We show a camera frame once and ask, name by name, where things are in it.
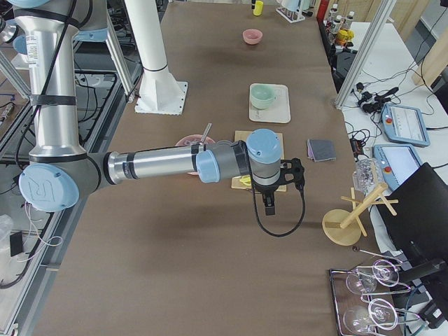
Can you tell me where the small pink bowl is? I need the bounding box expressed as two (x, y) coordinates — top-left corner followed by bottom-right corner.
(242, 29), (263, 46)

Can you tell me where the folded grey cloth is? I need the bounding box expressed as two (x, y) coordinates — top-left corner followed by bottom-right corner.
(307, 139), (336, 162)

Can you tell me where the yellow plastic cup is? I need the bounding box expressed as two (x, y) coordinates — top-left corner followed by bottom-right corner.
(251, 0), (264, 16)

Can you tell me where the bamboo cutting board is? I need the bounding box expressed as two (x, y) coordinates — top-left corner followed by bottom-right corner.
(231, 130), (285, 190)

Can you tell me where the green bowl stack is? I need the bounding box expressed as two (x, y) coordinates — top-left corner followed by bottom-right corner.
(249, 83), (280, 110)

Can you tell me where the cream rabbit tray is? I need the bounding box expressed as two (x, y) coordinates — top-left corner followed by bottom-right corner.
(248, 84), (291, 124)

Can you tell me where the metal ice scoop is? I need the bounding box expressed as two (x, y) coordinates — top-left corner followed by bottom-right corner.
(199, 122), (212, 144)

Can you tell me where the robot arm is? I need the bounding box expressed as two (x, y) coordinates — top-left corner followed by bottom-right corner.
(12, 1), (305, 215)

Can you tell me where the clear glass mug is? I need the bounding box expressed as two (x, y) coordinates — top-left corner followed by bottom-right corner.
(352, 158), (384, 195)

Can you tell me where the teach pendant tablet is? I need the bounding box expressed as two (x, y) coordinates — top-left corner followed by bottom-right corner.
(381, 103), (431, 147)
(372, 143), (423, 191)

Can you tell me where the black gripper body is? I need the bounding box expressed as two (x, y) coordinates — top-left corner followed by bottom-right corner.
(253, 157), (305, 204)

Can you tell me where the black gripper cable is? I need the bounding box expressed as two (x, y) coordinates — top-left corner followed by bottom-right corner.
(251, 181), (307, 239)

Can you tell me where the large pink bowl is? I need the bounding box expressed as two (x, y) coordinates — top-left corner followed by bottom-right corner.
(175, 134), (216, 176)

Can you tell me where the wine glass upper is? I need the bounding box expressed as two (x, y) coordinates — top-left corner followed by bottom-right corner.
(346, 259), (399, 295)

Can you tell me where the yellow plastic knife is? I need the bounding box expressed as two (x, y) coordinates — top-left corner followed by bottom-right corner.
(239, 175), (251, 187)

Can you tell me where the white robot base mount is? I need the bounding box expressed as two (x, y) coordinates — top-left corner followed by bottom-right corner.
(125, 0), (188, 116)

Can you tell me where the wine glass lower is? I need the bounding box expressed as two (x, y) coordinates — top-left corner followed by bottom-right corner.
(342, 298), (398, 335)

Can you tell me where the wooden cup tree stand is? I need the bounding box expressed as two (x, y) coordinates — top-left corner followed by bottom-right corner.
(322, 182), (399, 246)

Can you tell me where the aluminium frame post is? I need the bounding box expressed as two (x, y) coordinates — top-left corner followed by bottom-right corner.
(335, 0), (396, 111)

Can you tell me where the wine glass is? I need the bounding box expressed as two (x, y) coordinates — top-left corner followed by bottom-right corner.
(342, 298), (398, 335)
(346, 259), (399, 295)

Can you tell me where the near teach pendant tablet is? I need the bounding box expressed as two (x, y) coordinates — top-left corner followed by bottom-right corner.
(372, 143), (423, 191)

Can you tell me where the far teach pendant tablet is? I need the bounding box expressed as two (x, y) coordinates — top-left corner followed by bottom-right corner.
(381, 103), (431, 147)

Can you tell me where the white cup rack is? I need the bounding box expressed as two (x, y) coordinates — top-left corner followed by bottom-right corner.
(276, 0), (310, 23)

